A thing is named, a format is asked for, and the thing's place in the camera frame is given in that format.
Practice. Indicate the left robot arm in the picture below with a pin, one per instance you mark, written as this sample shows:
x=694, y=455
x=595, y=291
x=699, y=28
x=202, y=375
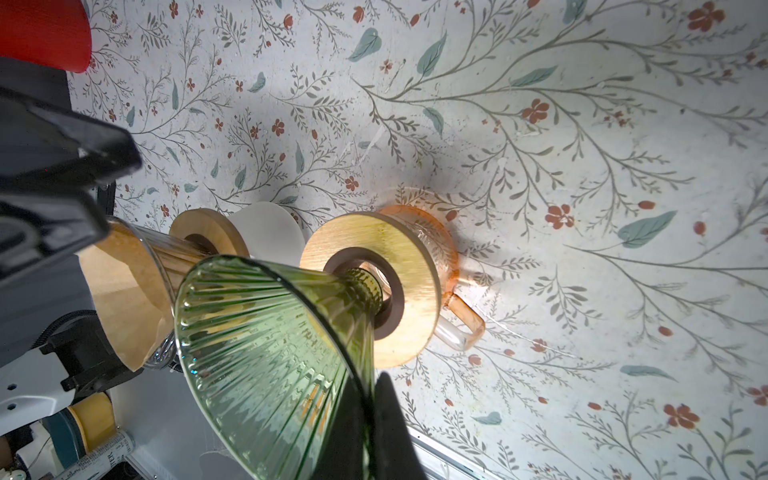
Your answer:
x=70, y=361

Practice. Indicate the clear grey glass dripper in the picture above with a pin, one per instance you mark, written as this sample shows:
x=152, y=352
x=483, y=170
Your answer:
x=158, y=262

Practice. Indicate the white frosted mug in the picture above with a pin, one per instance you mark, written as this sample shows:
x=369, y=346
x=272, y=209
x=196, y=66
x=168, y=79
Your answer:
x=270, y=233

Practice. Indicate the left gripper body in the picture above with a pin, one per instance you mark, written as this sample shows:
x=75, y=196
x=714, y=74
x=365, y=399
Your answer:
x=48, y=212

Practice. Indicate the green glass dripper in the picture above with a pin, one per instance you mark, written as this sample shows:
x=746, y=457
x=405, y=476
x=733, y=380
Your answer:
x=270, y=351

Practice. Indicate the red ribbed utensil cup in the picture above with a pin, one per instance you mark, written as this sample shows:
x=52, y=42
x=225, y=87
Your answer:
x=55, y=34

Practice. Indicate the single brown paper filter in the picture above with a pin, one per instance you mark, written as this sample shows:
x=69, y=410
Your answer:
x=125, y=314

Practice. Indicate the orange glass pitcher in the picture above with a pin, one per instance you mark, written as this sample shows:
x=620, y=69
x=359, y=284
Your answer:
x=444, y=255

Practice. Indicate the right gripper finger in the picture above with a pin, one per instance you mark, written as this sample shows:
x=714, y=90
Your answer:
x=369, y=440

